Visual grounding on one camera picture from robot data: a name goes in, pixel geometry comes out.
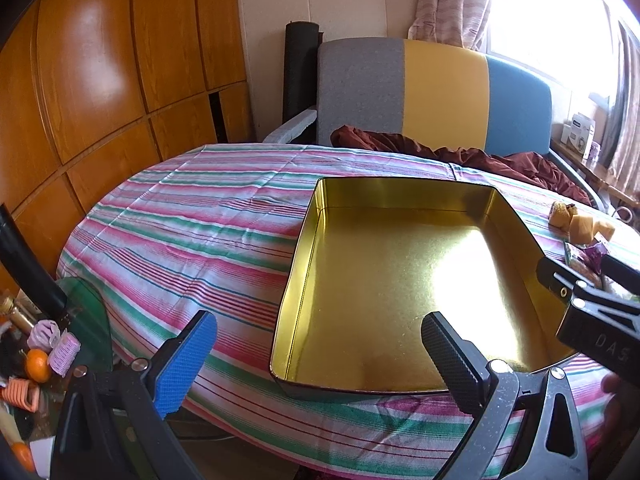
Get grey yellow blue headboard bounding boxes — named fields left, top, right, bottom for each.
left=262, top=37, right=554, bottom=157

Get maroon blanket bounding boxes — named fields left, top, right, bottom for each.
left=330, top=126, right=591, bottom=206

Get orange tangerine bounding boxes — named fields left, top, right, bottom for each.
left=24, top=349, right=52, bottom=384

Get purple cartoon snack packet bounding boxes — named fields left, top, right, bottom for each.
left=582, top=242, right=608, bottom=274

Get green glass side table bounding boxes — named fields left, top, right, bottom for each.
left=56, top=278, right=114, bottom=372

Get pink hair roller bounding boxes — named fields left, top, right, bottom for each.
left=48, top=330, right=81, bottom=377

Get black rolled mat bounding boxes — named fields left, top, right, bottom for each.
left=282, top=21, right=322, bottom=122

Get yellow sponge block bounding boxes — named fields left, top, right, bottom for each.
left=568, top=214, right=597, bottom=246
left=594, top=220, right=615, bottom=242

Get yellow knitted sock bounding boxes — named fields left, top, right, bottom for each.
left=548, top=202, right=578, bottom=232

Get wooden desk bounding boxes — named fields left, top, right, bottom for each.
left=551, top=139, right=639, bottom=212

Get striped bed sheet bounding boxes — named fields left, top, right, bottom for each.
left=58, top=143, right=608, bottom=479

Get white product box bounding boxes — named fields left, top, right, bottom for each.
left=561, top=113, right=596, bottom=157

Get wooden wardrobe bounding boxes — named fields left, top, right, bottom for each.
left=1, top=0, right=255, bottom=271

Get pink patterned curtain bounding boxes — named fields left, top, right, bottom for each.
left=408, top=0, right=490, bottom=51

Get orange hair roller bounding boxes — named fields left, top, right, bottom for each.
left=1, top=377, right=40, bottom=413

